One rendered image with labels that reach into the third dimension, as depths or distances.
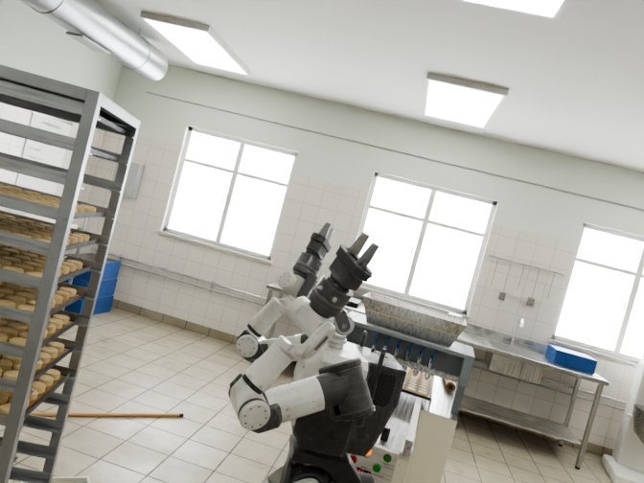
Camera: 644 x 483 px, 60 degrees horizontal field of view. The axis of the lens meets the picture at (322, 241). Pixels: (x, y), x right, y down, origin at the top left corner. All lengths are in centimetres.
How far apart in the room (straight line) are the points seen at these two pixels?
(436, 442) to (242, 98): 479
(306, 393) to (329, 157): 510
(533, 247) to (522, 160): 95
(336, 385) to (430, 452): 168
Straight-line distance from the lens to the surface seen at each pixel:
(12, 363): 180
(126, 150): 193
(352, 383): 150
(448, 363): 307
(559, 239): 646
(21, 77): 156
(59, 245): 151
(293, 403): 145
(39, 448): 216
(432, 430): 307
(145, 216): 701
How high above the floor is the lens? 165
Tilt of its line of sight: 2 degrees down
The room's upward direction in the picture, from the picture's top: 15 degrees clockwise
